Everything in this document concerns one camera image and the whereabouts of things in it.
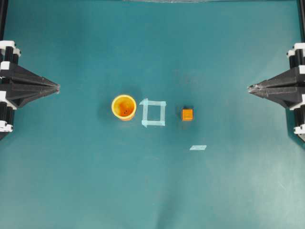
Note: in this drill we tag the black right frame post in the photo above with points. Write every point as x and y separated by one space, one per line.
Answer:
301 13

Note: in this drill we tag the orange cube block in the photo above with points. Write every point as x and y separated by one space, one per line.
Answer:
187 114

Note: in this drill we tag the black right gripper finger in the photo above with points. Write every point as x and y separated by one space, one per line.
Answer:
287 78
288 97

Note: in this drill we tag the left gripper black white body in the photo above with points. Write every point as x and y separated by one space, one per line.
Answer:
9 55

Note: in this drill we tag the light blue tape square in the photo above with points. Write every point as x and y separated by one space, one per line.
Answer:
153 112

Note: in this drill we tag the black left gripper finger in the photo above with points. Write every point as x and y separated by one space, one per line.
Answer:
19 96
22 75

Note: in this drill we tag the black frame post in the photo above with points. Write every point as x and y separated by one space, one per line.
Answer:
301 13
3 15

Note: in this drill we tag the yellow orange plastic cup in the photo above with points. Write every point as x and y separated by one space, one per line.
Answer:
124 107

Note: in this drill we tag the small light blue tape strip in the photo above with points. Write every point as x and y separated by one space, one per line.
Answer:
198 147

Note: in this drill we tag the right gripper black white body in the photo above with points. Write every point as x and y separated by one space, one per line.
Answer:
296 58

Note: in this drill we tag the black left frame post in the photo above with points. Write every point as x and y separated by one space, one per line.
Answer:
3 15

